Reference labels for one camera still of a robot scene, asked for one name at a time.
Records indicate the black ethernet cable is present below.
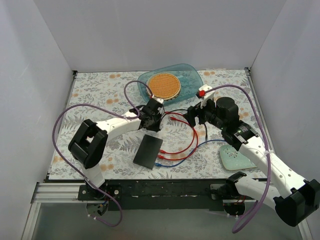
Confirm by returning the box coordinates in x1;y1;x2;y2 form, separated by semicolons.
159;109;210;141

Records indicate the short red ethernet cable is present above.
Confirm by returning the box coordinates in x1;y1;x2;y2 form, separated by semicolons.
158;116;198;161

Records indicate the black network switch box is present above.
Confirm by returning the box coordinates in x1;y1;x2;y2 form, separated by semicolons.
133;134;163;170

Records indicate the long red ethernet cable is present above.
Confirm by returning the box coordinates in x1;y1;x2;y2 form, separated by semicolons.
159;111;200;155

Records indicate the blue ethernet cable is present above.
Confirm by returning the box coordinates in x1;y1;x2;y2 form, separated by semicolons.
154;139;227;168

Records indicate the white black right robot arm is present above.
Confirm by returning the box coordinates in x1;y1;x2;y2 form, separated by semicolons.
184;97;320;227

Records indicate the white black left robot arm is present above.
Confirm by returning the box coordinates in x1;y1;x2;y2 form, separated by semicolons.
68;98;164;200

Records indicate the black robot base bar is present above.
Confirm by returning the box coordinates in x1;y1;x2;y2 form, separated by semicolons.
77;178;253;211

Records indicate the orange woven round coaster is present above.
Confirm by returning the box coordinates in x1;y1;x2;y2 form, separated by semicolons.
146;73;181;101

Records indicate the teal plastic container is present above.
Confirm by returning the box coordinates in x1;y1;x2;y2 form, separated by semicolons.
137;63;203;106

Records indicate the floral patterned table mat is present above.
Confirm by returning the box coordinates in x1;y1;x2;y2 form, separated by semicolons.
48;69;263;181

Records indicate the light green square plate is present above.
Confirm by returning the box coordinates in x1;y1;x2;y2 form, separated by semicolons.
219;144;257;171

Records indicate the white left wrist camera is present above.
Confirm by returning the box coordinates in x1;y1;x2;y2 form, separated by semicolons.
151;95;164;105

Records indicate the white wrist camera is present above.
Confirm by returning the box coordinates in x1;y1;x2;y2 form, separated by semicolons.
151;95;164;105
196;84;215;109

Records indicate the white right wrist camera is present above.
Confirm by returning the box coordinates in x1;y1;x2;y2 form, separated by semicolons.
196;84;215;109

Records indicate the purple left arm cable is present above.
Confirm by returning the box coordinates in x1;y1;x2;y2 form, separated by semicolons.
51;80;156;228

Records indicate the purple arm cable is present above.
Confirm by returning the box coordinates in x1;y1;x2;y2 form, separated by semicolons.
51;80;156;228
209;84;272;234

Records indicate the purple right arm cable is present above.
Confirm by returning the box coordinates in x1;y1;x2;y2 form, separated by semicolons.
209;84;272;234

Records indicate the aluminium frame rail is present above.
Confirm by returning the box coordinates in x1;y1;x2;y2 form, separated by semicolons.
21;181;313;240

